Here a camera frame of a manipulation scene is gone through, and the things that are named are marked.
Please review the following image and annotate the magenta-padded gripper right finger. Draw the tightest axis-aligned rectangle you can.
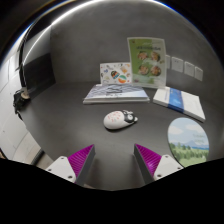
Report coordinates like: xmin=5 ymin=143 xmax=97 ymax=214
xmin=133 ymin=143 xmax=185 ymax=186

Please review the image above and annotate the green upright food poster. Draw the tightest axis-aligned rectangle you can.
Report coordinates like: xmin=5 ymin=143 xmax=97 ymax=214
xmin=126 ymin=36 xmax=167 ymax=90

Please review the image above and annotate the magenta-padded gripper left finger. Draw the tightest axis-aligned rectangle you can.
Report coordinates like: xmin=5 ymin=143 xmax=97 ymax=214
xmin=45 ymin=143 xmax=96 ymax=187

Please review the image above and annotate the white wall socket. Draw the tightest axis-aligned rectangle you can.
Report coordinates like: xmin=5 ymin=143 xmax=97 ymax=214
xmin=165 ymin=54 xmax=172 ymax=70
xmin=194 ymin=66 xmax=204 ymax=82
xmin=171 ymin=56 xmax=185 ymax=73
xmin=184 ymin=61 xmax=196 ymax=78

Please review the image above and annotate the white panda computer mouse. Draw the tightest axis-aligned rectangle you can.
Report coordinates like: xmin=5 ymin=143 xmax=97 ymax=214
xmin=103 ymin=109 xmax=139 ymax=131

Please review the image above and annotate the white card with colourful stickers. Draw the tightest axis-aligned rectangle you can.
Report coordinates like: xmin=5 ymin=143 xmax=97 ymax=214
xmin=99 ymin=61 xmax=133 ymax=86

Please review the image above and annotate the black flat panel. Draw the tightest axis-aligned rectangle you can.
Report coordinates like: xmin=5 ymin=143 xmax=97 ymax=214
xmin=23 ymin=52 xmax=57 ymax=92

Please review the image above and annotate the round landscape print mouse pad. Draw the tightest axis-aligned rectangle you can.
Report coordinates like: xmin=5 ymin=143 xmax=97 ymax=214
xmin=167 ymin=116 xmax=210 ymax=168

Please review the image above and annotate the white book with blue band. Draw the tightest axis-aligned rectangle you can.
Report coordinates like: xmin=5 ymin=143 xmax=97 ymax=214
xmin=152 ymin=86 xmax=207 ymax=123

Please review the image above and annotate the grey blue flat book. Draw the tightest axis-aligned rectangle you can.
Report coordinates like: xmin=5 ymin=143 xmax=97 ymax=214
xmin=82 ymin=83 xmax=151 ymax=105

